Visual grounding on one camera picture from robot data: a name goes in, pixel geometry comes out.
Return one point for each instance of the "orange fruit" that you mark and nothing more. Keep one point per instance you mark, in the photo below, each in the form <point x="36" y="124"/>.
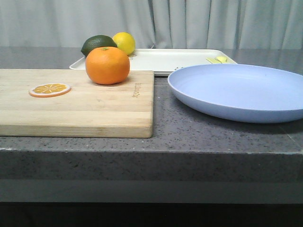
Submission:
<point x="107" y="65"/>

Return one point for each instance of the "light blue plate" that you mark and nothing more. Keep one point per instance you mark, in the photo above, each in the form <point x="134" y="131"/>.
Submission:
<point x="239" y="92"/>

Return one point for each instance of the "cream white tray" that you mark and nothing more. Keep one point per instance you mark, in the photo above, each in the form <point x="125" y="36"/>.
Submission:
<point x="164" y="61"/>

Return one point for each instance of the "wooden cutting board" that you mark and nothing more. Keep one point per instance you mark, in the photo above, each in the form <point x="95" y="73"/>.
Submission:
<point x="123" y="110"/>

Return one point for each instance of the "yellow lemon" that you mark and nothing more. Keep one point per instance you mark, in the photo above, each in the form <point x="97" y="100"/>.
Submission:
<point x="124" y="42"/>

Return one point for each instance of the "pale yellow fruit pieces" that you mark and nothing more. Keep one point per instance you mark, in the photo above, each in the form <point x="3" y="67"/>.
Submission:
<point x="217" y="60"/>

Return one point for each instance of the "grey curtain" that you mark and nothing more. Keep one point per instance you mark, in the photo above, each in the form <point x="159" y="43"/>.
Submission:
<point x="178" y="24"/>

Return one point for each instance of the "dark green lime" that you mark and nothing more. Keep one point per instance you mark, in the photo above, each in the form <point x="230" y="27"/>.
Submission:
<point x="96" y="42"/>

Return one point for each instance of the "orange slice coaster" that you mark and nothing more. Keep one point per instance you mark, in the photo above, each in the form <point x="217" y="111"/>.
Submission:
<point x="49" y="90"/>

